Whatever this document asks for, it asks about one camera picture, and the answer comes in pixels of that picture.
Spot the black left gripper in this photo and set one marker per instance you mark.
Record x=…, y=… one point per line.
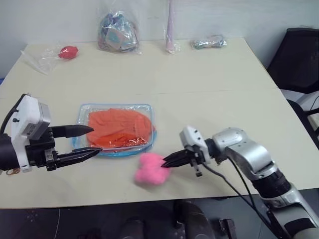
x=40, y=154

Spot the pink cone in plastic wrap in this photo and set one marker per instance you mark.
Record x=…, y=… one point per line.
x=170, y=32

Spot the black mesh office chair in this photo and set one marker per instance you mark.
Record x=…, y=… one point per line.
x=296, y=59

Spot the clear thin plastic bag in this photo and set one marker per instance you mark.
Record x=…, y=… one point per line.
x=45, y=59

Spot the plastic bag of colourful packets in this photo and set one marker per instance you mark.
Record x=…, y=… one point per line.
x=115, y=37

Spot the orange cloth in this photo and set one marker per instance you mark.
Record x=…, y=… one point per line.
x=114, y=124

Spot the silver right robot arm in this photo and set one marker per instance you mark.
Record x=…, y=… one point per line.
x=249, y=154

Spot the red round object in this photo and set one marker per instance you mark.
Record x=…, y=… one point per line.
x=67, y=52

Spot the clear blue-trimmed plastic pouch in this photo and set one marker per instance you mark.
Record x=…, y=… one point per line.
x=83, y=112

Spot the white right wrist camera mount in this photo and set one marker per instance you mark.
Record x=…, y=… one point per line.
x=190, y=135

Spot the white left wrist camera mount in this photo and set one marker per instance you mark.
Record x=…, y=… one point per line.
x=30, y=109

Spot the large dark rounded shape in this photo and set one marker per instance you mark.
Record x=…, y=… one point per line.
x=194, y=221

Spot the small dark rectangular shape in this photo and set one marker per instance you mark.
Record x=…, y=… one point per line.
x=227, y=229

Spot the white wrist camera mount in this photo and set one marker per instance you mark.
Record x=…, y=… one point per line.
x=30, y=109
x=190, y=135

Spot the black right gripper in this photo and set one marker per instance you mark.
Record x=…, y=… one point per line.
x=197, y=158

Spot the pink fluffy cloth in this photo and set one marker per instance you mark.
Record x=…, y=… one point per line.
x=149, y=171

